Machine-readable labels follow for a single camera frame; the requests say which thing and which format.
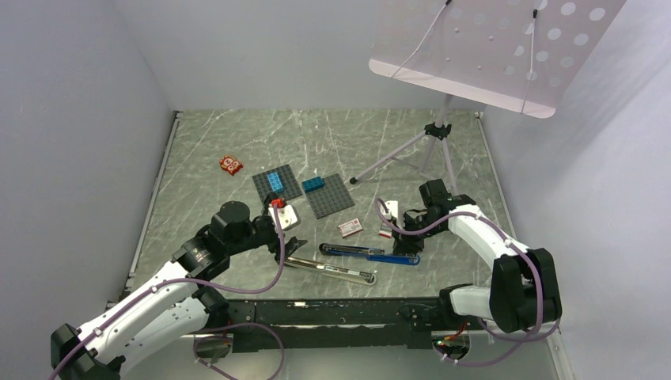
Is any lavender music stand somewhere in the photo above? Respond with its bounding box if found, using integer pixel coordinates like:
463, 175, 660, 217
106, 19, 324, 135
349, 0, 628, 198

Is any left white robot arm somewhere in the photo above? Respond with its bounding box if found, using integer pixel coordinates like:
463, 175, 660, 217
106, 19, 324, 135
50, 199, 304, 379

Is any light blue building brick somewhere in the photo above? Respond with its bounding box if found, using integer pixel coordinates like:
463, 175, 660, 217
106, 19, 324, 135
267, 172, 284, 193

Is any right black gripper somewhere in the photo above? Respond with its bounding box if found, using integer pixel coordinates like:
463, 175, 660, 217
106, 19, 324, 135
392, 212, 445, 254

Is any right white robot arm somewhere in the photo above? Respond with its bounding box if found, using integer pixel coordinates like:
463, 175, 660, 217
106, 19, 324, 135
388, 180, 563, 333

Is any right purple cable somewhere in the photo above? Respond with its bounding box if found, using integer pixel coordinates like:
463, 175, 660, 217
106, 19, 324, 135
373, 197, 562, 367

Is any black aluminium base frame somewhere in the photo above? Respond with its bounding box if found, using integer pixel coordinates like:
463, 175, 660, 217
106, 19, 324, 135
97, 298, 562, 363

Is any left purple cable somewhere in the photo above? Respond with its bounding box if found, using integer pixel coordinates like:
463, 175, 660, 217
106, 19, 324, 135
47, 199, 286, 380

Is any red owl toy block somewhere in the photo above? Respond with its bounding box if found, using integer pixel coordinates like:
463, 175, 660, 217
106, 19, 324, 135
219, 155, 244, 176

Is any beige silver stapler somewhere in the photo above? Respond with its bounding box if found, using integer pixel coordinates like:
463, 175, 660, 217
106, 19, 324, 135
284, 256, 377, 286

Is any purple cable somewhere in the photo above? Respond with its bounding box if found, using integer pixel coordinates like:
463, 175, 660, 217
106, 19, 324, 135
47, 199, 286, 380
373, 197, 562, 367

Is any grey building baseplate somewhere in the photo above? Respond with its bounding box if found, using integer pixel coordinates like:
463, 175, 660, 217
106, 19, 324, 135
252, 165, 303, 201
305, 173, 354, 219

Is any red white staple box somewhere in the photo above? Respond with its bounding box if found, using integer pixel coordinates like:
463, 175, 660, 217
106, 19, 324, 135
338, 218, 363, 238

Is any right grey building baseplate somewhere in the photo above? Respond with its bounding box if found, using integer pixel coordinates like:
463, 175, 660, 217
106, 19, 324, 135
305, 173, 354, 219

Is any left grey building baseplate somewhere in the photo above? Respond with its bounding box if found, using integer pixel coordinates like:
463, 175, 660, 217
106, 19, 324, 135
252, 165, 303, 201

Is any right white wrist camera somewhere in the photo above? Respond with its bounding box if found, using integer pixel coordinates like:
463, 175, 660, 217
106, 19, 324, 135
380, 200, 399, 226

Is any dark teal building brick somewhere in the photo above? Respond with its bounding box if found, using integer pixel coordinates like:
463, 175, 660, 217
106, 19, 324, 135
301, 177, 325, 193

